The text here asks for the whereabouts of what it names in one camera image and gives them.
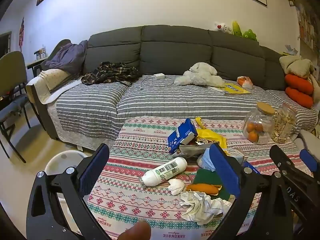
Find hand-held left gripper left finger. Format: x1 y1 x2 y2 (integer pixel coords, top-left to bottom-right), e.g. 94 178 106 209
26 143 113 240

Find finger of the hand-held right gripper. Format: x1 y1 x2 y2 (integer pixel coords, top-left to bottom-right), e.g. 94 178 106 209
299 149 320 178
269 144 315 181

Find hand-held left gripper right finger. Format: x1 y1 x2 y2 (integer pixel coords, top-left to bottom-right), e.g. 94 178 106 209
209 143 294 240

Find dark green cloth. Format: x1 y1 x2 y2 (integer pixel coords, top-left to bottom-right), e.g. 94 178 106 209
193 169 237 200

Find pale blue plastic wrapper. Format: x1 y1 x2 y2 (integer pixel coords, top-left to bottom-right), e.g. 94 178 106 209
197 148 218 172

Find white trash bin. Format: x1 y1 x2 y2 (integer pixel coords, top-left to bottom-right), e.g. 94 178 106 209
44 150 88 240

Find white paper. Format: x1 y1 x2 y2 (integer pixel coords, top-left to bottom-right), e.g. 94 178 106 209
179 191 233 226

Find white tissue ball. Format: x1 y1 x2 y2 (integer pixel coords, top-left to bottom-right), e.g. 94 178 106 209
167 179 185 196

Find white plastic bottle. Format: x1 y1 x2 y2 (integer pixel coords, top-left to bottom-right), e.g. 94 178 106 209
139 157 188 187

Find person's left hand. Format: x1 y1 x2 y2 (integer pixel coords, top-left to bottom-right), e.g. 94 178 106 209
117 221 152 240

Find glass jar of snacks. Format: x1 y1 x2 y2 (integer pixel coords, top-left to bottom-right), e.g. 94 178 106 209
271 102 299 144

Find yellow plastic bag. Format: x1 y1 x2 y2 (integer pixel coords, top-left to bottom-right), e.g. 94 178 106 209
195 117 228 149

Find glass jar of oranges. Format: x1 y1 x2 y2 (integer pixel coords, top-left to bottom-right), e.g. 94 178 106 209
242 102 276 145

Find patterned tablecloth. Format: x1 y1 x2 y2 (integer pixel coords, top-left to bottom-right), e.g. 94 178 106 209
82 116 315 240

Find blue carton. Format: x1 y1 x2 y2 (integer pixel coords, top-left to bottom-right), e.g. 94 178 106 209
167 119 198 155

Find orange cushion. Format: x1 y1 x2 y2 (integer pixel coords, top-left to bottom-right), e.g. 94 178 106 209
284 74 314 95
285 87 314 109

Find yellow book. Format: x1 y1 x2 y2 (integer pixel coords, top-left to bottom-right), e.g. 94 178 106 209
216 82 252 95

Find orange snack packet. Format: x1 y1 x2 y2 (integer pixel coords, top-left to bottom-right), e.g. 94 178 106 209
237 76 253 90

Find grey striped sofa cover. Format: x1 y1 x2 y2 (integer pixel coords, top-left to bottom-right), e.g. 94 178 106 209
55 74 318 143

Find beige blanket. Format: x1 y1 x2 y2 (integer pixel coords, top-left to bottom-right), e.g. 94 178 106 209
279 55 315 79

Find dark plaid shirt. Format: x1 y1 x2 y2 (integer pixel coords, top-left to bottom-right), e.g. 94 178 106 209
81 61 140 86

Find cream quilted cover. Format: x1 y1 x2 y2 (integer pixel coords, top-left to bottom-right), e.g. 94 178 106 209
26 69 83 105

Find loose papers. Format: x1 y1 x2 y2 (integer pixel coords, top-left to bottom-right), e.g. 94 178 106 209
282 44 299 56

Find purple jacket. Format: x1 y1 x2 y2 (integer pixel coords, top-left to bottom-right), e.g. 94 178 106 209
46 40 88 74

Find small side table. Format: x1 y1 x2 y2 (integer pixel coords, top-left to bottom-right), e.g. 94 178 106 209
25 56 48 77

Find jars on side table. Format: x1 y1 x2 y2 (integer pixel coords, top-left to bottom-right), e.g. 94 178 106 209
34 45 48 61

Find beige chair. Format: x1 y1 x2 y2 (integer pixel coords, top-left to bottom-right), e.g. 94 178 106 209
0 51 32 164

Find grey sofa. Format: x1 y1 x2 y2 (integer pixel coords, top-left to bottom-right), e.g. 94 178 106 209
40 24 320 140

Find small white plush toy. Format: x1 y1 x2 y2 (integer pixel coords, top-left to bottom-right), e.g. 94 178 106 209
214 21 233 34

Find dark door frame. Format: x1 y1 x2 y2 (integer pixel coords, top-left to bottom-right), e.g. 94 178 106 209
0 31 12 59

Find red wall ornament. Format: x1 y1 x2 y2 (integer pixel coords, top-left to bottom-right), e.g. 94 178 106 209
19 17 25 48

